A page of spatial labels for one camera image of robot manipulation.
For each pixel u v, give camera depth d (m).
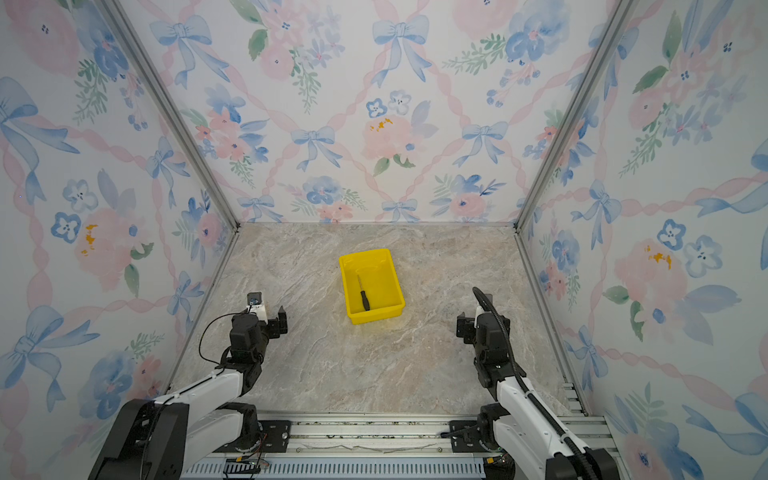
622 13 0.69
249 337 0.67
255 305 0.75
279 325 0.84
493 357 0.65
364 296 0.99
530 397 0.53
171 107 0.86
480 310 0.74
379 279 1.04
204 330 0.93
